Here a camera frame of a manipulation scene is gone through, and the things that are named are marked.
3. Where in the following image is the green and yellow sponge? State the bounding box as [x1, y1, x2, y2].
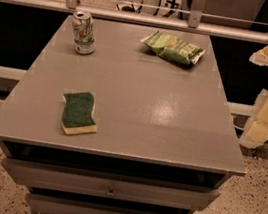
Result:
[61, 92, 97, 135]

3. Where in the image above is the grey drawer cabinet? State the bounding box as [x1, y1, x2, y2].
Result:
[0, 20, 245, 214]

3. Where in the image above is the green snack bag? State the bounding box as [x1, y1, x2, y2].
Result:
[140, 31, 205, 66]

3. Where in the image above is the upper grey drawer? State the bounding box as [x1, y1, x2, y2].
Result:
[2, 158, 219, 211]

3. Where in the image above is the green and white soda can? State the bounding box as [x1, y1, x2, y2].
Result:
[72, 11, 95, 55]

